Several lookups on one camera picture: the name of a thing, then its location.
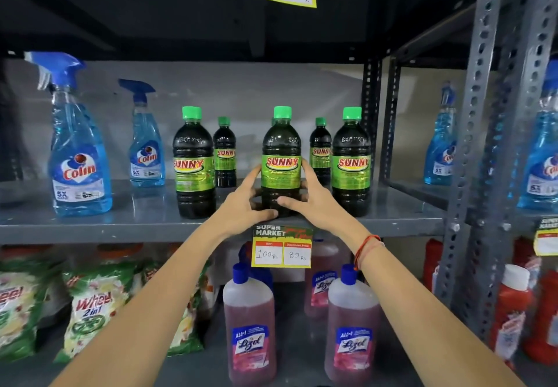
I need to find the blue glass cleaner spray bottle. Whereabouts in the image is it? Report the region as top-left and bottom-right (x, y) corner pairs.
(517, 59), (558, 213)
(118, 78), (166, 189)
(423, 82), (457, 186)
(24, 51), (113, 218)

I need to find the red thread bracelet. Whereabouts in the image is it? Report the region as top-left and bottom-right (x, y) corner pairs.
(353, 234), (385, 272)

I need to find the person's left hand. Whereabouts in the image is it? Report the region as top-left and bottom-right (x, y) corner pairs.
(208, 165), (279, 240)

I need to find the red bottle white cap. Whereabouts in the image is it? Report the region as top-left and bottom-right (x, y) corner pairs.
(523, 269), (558, 366)
(421, 238), (444, 294)
(489, 264), (535, 368)

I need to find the grey metal shelving rack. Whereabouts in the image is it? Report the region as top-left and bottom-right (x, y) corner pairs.
(378, 0), (558, 387)
(0, 0), (482, 387)

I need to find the green white detergent bag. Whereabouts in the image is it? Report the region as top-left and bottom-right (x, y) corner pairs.
(143, 260), (215, 357)
(0, 259), (57, 362)
(53, 261), (142, 364)

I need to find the pink floor cleaner bottle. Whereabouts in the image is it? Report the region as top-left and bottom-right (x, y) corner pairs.
(304, 239), (352, 318)
(222, 262), (277, 387)
(324, 264), (383, 387)

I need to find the person's right forearm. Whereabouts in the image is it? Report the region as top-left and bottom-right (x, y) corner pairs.
(346, 234), (526, 387)

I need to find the person's left forearm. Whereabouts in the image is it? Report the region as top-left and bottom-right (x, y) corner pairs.
(50, 222), (228, 387)

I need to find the dark liquid bottle green cap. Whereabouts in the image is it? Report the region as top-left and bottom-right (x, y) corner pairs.
(261, 105), (302, 217)
(331, 106), (372, 218)
(310, 117), (332, 186)
(173, 106), (217, 220)
(213, 116), (237, 189)

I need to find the person's right hand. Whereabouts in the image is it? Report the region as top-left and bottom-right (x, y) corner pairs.
(277, 159), (372, 248)

